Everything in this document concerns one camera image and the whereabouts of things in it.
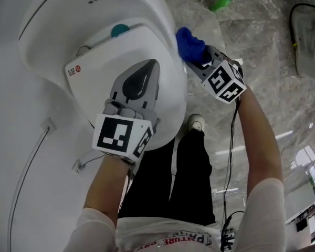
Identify white smart toilet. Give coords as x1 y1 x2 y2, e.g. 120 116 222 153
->
17 0 188 152

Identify person's right forearm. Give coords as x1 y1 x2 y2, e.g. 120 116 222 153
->
236 87 284 199

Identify white power cable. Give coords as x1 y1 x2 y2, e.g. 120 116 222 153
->
77 150 106 169

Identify person's right white shoe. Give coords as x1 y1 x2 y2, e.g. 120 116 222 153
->
187 113 206 132

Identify green plastic bottle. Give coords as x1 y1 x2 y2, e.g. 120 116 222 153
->
209 0 234 12

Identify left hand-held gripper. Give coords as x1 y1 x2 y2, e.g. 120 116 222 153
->
91 59 161 163

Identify white wall socket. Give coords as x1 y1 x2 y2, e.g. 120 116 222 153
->
71 158 87 177
40 117 57 137

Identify grey wall cable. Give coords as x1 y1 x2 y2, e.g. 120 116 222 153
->
7 127 51 252

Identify teal round cap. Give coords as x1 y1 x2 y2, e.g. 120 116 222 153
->
110 24 131 38

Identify clear plastic sheet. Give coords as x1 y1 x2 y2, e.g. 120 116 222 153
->
293 6 315 78

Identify blue microfibre cloth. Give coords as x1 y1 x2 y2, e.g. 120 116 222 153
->
175 26 212 65

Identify person's left forearm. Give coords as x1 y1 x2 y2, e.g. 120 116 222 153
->
83 153 137 228

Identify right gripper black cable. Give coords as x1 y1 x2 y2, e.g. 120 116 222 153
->
219 98 246 252

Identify black floor cable loop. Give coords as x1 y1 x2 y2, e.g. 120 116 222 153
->
288 3 315 77

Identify white printed t-shirt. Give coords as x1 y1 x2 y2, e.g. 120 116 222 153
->
62 180 287 252

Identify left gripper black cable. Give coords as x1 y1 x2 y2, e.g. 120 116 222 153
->
118 161 137 215

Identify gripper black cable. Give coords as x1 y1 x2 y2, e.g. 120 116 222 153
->
118 161 137 215
219 98 246 252

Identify black trousers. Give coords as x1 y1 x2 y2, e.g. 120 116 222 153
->
118 129 216 227

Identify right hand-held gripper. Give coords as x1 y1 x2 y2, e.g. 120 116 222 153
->
185 45 247 104

